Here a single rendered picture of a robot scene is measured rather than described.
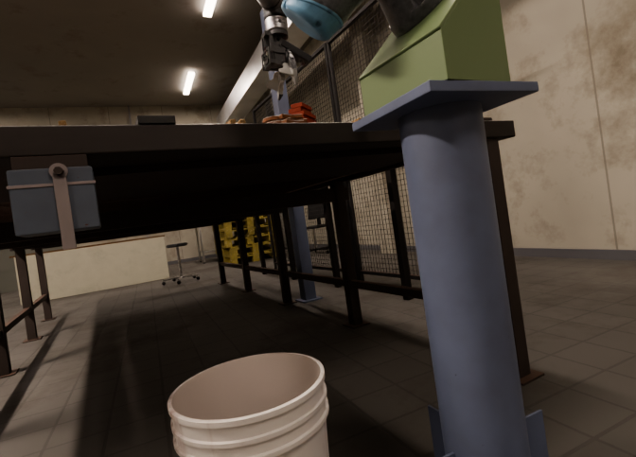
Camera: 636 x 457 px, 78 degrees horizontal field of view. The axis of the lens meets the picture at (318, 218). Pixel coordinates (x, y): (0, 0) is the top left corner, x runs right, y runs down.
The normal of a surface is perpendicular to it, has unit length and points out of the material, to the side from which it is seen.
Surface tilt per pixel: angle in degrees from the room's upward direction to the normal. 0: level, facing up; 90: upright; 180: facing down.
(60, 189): 90
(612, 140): 90
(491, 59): 90
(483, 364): 90
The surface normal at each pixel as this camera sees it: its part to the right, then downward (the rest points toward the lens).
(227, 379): 0.51, -0.12
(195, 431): -0.43, 0.11
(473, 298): -0.13, 0.03
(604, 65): -0.91, 0.13
